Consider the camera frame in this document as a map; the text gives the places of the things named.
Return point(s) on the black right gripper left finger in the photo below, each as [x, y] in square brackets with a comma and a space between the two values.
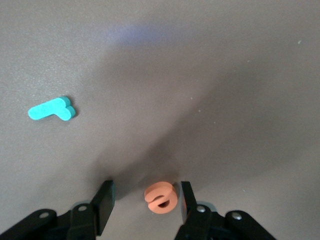
[105, 207]

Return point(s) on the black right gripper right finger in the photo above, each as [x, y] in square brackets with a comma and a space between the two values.
[190, 212]

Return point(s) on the orange foam letter e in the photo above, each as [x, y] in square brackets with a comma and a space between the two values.
[160, 191]

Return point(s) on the teal foam letter r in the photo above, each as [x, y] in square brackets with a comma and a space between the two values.
[50, 108]

